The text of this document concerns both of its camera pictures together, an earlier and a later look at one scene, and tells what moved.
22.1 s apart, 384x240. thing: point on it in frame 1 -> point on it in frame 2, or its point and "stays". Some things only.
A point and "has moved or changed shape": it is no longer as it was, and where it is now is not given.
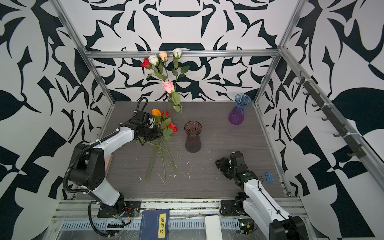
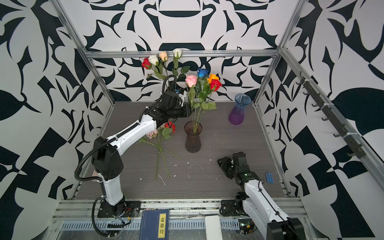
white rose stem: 153,62 stays
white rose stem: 177,54 stays
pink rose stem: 168,87 has moved or changed shape
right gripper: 222,164 stays
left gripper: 157,134 -> 187,111
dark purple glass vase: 192,129 stays
